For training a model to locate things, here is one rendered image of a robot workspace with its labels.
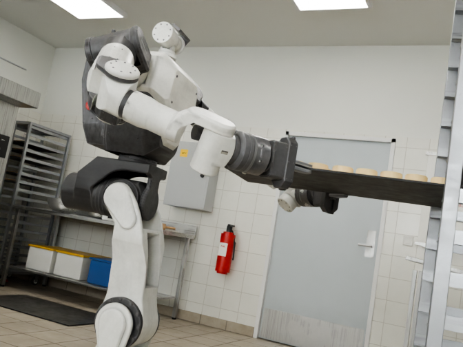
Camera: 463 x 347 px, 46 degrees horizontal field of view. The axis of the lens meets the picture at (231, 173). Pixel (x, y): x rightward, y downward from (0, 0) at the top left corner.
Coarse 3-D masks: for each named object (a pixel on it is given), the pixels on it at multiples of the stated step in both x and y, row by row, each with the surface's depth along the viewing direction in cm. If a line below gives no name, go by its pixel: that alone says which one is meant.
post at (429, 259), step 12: (456, 0) 165; (456, 24) 164; (456, 48) 163; (456, 60) 162; (456, 72) 162; (444, 108) 161; (444, 132) 160; (444, 144) 159; (444, 168) 158; (432, 228) 156; (432, 252) 155; (432, 264) 154; (420, 288) 155; (420, 300) 154; (420, 324) 153
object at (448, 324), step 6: (450, 318) 113; (456, 318) 112; (462, 318) 112; (426, 324) 116; (444, 324) 113; (450, 324) 112; (456, 324) 112; (462, 324) 112; (450, 330) 112; (456, 330) 112; (462, 330) 112
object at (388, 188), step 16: (240, 176) 162; (256, 176) 156; (304, 176) 140; (320, 176) 135; (336, 176) 131; (352, 176) 127; (368, 176) 123; (336, 192) 161; (352, 192) 155; (368, 192) 149; (384, 192) 144; (400, 192) 139; (416, 192) 134; (432, 192) 130
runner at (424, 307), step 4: (420, 304) 153; (424, 304) 153; (428, 304) 153; (420, 308) 153; (424, 308) 153; (428, 308) 152; (448, 308) 151; (452, 308) 151; (456, 308) 150; (420, 312) 151; (424, 312) 152; (428, 312) 152; (448, 312) 151; (452, 312) 151; (456, 312) 150; (460, 312) 150; (456, 316) 150; (460, 316) 150
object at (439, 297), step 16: (448, 160) 116; (448, 176) 115; (448, 192) 114; (448, 208) 114; (448, 224) 113; (448, 240) 112; (448, 256) 112; (448, 272) 111; (432, 288) 113; (448, 288) 111; (432, 304) 111; (432, 320) 111; (432, 336) 110
